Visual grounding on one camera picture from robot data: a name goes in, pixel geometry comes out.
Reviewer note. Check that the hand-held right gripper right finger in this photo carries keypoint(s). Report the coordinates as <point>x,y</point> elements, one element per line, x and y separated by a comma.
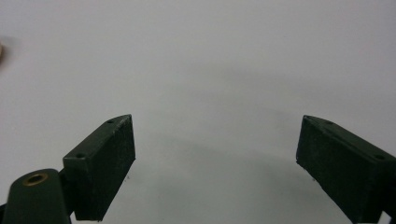
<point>345,174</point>

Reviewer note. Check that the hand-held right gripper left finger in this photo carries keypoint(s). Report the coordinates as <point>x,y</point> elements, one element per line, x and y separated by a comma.
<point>99,168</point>

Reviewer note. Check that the blurred tan object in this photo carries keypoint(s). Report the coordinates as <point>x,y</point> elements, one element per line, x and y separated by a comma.
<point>1,54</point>

